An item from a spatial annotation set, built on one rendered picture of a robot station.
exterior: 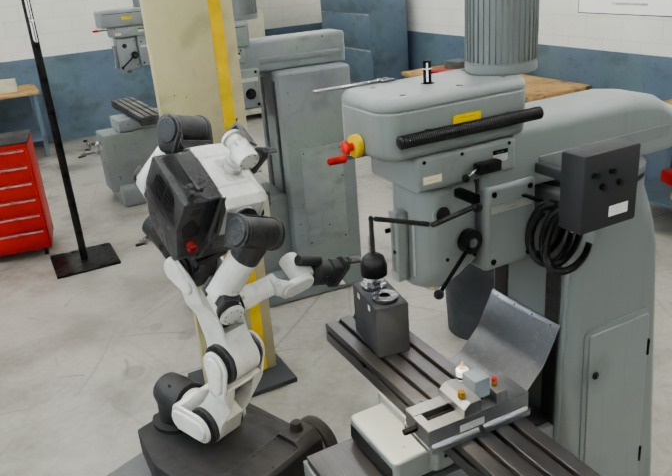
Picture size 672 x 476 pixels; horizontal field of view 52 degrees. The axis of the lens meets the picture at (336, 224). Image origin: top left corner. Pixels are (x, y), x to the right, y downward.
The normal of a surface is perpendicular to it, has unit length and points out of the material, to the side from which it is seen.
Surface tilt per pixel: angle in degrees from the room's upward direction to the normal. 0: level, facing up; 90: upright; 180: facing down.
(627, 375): 89
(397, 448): 0
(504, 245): 90
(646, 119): 90
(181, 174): 34
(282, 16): 90
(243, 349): 60
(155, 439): 0
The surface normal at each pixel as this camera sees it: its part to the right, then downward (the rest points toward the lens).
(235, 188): 0.37, -0.66
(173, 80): 0.47, 0.29
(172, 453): -0.07, -0.93
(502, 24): -0.15, 0.37
